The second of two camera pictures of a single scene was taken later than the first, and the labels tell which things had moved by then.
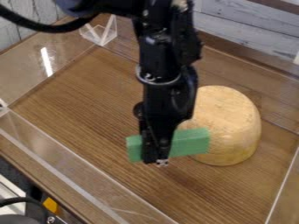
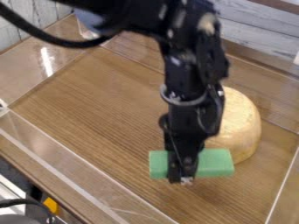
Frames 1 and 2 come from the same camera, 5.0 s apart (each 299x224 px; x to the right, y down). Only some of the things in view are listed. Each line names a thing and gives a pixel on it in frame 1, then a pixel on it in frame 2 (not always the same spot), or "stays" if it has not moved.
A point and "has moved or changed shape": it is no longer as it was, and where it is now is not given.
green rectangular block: x=189 y=142 has moved or changed shape
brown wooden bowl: x=227 y=113 stays
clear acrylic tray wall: x=64 y=178 stays
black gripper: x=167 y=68 → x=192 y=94
